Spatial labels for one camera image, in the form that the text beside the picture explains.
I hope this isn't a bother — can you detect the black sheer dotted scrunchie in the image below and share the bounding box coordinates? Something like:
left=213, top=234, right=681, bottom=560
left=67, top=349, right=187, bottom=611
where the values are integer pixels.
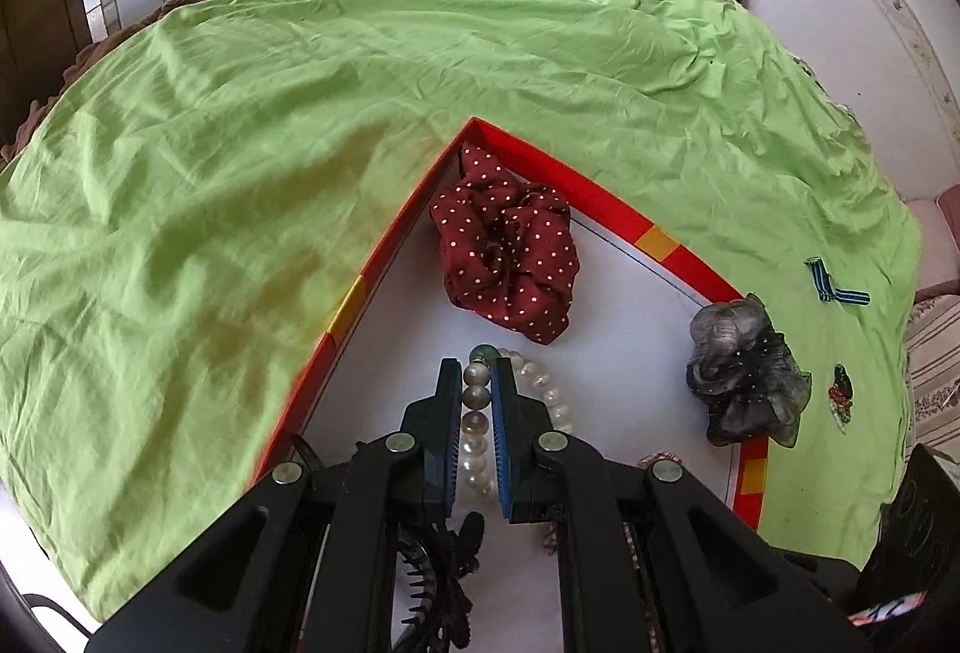
left=705, top=330, right=815, bottom=450

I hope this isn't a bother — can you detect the striped floral sofa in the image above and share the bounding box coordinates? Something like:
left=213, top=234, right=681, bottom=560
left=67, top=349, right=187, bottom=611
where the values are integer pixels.
left=904, top=184, right=960, bottom=451

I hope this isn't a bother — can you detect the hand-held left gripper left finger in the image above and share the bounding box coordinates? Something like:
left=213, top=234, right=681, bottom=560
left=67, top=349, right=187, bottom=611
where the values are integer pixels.
left=86, top=357, right=466, bottom=653

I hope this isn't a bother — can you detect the dark red polka dot scrunchie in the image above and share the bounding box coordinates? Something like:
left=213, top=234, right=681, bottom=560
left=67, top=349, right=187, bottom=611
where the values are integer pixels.
left=430, top=144, right=582, bottom=346

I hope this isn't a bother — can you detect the black cable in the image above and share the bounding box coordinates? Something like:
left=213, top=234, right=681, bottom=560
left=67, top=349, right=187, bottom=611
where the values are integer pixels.
left=22, top=593, right=98, bottom=631

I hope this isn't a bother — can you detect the grey organza scrunchie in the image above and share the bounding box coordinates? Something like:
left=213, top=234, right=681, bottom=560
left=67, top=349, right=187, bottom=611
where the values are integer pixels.
left=688, top=294, right=781, bottom=399

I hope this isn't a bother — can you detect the pearl bracelet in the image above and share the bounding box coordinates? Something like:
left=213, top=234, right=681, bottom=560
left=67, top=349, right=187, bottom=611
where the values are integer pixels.
left=459, top=344, right=575, bottom=496

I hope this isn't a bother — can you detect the dark toothed hair claw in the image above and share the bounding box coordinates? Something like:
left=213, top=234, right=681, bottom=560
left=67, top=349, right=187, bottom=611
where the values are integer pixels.
left=394, top=533, right=440, bottom=631

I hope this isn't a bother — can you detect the red shallow box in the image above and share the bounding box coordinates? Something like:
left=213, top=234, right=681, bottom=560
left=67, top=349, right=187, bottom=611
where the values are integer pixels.
left=251, top=116, right=771, bottom=653

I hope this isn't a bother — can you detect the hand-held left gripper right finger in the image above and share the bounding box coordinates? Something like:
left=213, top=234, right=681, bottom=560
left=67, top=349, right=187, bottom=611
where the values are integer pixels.
left=489, top=357, right=875, bottom=653

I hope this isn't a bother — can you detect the green cloth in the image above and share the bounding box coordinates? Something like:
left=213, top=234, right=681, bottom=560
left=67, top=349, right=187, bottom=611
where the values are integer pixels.
left=0, top=0, right=923, bottom=620

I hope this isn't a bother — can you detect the blue striped strap watch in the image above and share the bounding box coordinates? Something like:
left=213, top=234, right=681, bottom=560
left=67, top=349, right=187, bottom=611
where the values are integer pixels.
left=804, top=257, right=871, bottom=307

